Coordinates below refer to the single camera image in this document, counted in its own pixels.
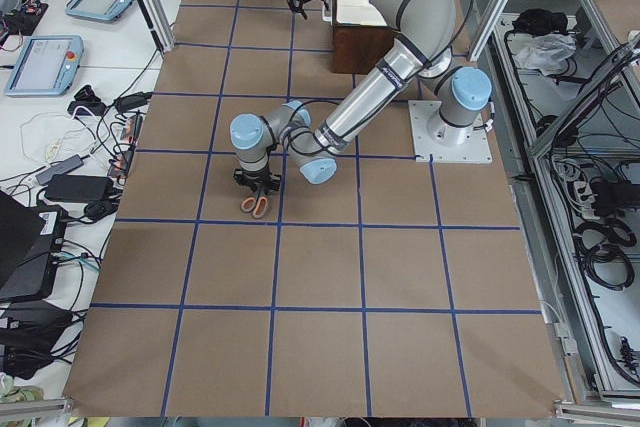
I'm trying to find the crumpled white cloth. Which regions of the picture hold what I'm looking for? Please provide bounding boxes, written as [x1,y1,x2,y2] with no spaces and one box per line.
[514,33,576,76]

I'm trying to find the dark wooden drawer cabinet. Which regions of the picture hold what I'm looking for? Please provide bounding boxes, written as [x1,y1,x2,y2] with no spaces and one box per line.
[330,24,398,75]

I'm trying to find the near blue teach pendant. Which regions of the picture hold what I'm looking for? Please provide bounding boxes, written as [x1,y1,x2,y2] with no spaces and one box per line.
[4,35,84,97]

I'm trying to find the grey orange scissors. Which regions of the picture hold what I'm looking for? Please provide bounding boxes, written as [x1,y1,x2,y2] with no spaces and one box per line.
[240,185,269,219]

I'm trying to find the coiled black cables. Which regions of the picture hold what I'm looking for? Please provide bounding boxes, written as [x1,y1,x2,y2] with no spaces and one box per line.
[572,216,636,293]

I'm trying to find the black laptop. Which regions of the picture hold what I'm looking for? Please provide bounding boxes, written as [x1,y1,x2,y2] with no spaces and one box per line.
[1,193,67,303]

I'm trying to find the black power brick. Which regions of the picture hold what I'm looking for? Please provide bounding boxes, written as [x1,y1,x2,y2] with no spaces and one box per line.
[44,174,113,203]

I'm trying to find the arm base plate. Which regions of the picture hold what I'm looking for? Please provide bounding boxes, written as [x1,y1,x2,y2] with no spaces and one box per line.
[408,100,492,164]

